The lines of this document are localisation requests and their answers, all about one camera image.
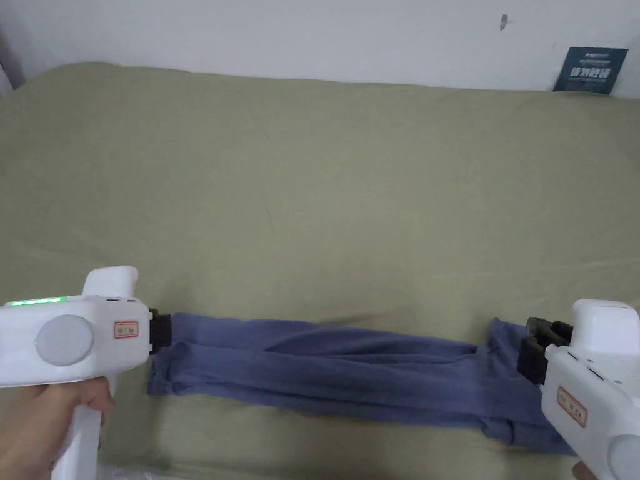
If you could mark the bed with pale green sheet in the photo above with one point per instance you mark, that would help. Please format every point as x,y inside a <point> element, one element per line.
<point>300,200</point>

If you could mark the blue garment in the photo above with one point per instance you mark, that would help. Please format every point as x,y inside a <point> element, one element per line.
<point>325,370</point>

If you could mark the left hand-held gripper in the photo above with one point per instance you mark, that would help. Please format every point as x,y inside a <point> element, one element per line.
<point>75,340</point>

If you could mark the dark blue card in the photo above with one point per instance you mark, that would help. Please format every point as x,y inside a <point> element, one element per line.
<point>591,70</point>

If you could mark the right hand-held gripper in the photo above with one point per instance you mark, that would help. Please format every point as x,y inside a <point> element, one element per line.
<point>590,380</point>

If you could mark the person's left hand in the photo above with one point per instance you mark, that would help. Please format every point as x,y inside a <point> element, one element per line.
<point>47,425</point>

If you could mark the person's right hand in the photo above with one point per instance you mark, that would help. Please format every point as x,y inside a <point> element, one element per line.
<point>584,471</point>

